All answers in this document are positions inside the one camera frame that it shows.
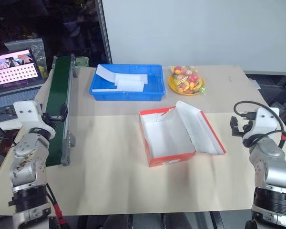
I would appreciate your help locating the clear plastic bag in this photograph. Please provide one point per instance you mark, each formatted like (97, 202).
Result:
(39, 51)

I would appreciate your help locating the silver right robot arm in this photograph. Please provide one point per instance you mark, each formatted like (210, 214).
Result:
(271, 164)

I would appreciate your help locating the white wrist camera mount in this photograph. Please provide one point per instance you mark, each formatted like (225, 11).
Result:
(264, 119)
(28, 112)

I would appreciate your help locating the green waste bin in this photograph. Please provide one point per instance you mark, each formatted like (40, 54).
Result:
(82, 62)

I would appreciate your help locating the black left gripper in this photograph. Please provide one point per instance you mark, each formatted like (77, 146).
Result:
(50, 118)

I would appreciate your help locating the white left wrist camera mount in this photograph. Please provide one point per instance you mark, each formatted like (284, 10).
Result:
(28, 112)

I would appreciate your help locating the yellow plate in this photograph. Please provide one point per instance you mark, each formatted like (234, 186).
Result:
(172, 86)

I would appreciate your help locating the flat white paper sheet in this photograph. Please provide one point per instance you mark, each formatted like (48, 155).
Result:
(102, 90)

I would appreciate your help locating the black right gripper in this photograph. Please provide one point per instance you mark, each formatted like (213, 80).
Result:
(242, 132)

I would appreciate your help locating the short white foam block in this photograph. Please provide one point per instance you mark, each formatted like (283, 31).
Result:
(131, 86)

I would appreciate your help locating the curled white paper strip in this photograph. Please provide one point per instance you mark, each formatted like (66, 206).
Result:
(106, 72)

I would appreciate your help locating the long white foam block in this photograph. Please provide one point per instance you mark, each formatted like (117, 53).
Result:
(133, 77)

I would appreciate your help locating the open laptop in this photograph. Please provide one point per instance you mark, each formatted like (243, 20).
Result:
(13, 69)

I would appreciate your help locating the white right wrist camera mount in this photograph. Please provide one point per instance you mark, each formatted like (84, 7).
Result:
(264, 119)

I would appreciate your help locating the black equipment with red parts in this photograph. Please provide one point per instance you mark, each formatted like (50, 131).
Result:
(284, 105)

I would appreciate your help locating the blue plastic bin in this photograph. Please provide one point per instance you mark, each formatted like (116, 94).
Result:
(152, 83)

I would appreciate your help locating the white partition board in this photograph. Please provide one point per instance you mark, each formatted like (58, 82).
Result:
(193, 31)

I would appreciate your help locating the green conveyor belt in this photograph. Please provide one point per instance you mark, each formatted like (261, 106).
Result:
(58, 100)

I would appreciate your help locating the silver metal pole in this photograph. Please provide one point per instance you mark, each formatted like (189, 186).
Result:
(105, 31)

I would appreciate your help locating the bag of toy fruit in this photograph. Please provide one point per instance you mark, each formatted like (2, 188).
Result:
(188, 78)

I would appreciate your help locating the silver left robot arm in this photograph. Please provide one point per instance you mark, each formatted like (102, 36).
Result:
(26, 164)

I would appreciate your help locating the orange shoe box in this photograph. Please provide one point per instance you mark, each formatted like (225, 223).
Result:
(171, 140)

